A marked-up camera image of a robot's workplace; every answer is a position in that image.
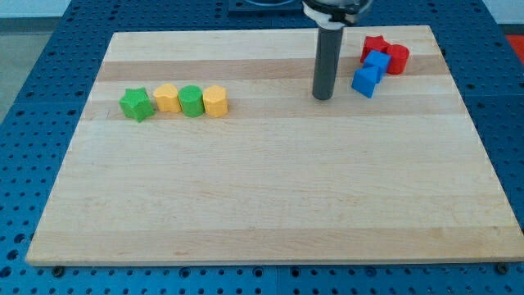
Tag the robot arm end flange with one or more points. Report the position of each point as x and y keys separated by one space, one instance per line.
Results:
x=336 y=14

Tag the red star block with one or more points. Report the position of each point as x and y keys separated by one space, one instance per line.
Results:
x=373 y=43

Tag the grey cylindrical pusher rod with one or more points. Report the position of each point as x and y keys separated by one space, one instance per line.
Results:
x=326 y=62

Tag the green cylinder block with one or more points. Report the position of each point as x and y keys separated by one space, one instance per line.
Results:
x=190 y=98

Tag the yellow hexagon block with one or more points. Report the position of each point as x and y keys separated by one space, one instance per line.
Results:
x=215 y=100

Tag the blue triangle block lower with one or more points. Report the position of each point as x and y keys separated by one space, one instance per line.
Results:
x=365 y=80

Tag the green star block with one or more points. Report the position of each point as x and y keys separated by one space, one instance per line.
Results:
x=136 y=104

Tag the red cylinder block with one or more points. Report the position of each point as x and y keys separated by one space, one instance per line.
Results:
x=399 y=57

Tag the wooden board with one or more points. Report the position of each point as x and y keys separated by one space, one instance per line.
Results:
x=282 y=178

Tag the yellow heart block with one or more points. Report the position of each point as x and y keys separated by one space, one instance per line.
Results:
x=166 y=97

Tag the blue cube block upper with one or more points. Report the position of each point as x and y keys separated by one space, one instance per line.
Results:
x=379 y=60

